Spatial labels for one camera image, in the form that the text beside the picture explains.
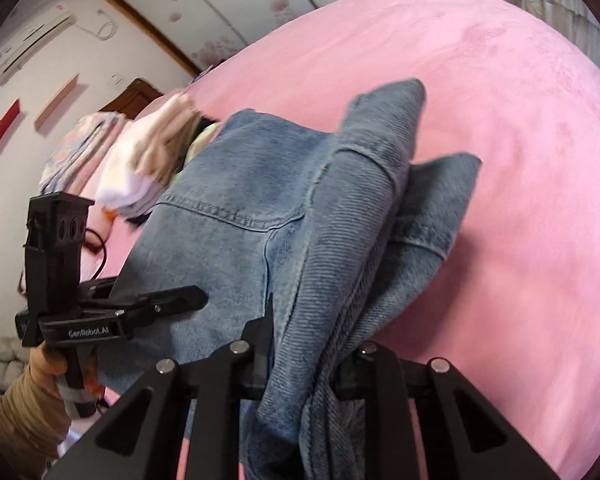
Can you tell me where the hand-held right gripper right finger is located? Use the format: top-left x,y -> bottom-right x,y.
332,341 -> 561,480

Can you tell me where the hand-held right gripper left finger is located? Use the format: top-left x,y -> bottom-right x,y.
45,292 -> 276,480

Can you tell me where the white tufted cushion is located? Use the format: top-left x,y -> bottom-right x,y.
0,337 -> 31,386

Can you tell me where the pink bed blanket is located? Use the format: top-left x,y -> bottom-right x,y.
87,0 -> 600,480

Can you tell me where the floral folded quilt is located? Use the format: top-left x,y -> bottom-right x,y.
39,112 -> 126,196

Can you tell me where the person's left forearm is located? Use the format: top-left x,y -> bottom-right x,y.
0,360 -> 73,466

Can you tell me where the person's left hand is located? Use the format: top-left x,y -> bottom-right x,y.
27,344 -> 105,402

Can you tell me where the cream and black folded garment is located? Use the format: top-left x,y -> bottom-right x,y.
182,116 -> 227,173

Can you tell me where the white lace furniture cover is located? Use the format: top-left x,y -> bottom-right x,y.
477,0 -> 600,91

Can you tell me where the white air conditioner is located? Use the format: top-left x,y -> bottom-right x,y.
0,4 -> 77,86

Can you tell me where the white power cable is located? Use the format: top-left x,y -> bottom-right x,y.
76,9 -> 117,41

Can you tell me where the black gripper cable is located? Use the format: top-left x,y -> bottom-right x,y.
82,230 -> 107,281

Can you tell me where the white folded sweater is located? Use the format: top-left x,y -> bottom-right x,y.
97,97 -> 196,211

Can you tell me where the red wall shelf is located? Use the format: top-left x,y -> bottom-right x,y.
0,99 -> 21,171

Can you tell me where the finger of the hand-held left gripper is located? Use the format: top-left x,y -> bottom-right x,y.
115,285 -> 209,332
79,276 -> 119,302

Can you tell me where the wooden headboard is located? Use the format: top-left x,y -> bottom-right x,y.
102,78 -> 163,121

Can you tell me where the floral sliding door wardrobe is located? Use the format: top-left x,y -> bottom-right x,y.
91,0 -> 406,76

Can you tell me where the pink wall shelf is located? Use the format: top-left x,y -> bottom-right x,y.
34,74 -> 80,131

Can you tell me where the blue denim jacket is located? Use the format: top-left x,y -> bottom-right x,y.
97,77 -> 483,480

